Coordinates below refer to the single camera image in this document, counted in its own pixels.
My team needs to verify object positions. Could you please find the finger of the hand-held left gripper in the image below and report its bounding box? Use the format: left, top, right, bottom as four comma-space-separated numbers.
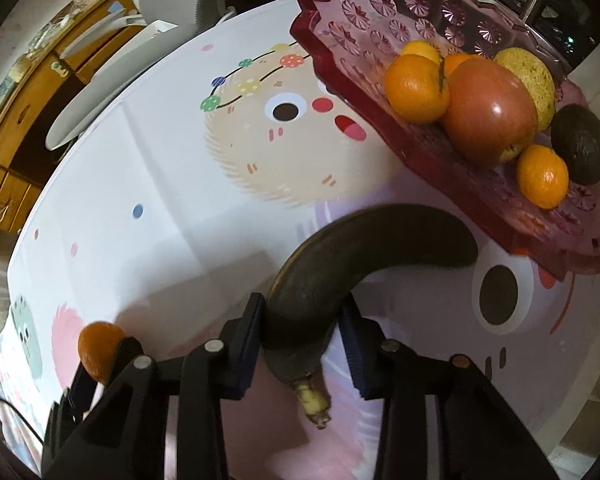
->
110, 337, 145, 386
62, 369, 99, 418

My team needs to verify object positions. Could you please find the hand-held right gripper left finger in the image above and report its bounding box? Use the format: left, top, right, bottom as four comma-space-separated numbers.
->
42, 291, 267, 480

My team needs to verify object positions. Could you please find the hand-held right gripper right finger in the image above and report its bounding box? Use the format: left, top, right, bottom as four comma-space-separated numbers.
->
339, 292, 551, 480

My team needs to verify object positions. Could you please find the dark overripe banana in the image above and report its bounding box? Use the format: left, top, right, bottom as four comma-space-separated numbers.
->
262, 204, 479, 431

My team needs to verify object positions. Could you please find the large orange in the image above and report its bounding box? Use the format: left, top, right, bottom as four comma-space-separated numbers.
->
384, 54, 452, 125

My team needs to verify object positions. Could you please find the red apple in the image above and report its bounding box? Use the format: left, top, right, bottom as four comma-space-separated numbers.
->
441, 57, 539, 168

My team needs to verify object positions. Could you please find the dark avocado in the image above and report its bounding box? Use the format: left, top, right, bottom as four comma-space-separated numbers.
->
551, 104, 600, 186

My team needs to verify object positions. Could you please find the red glass fruit plate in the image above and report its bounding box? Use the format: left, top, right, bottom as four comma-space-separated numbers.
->
290, 0, 600, 281

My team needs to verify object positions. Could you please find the yellow pear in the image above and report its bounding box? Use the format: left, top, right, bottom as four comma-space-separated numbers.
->
494, 47, 556, 133

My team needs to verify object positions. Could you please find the white office chair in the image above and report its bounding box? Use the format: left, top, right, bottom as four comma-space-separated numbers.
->
45, 0, 241, 151

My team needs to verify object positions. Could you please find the wooden desk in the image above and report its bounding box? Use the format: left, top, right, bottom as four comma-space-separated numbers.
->
0, 0, 141, 233

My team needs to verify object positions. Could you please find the small yellowish tangerine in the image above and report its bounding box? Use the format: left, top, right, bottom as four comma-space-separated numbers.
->
402, 40, 441, 66

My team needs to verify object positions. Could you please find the black cable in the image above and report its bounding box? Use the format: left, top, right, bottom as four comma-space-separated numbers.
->
0, 397, 46, 446

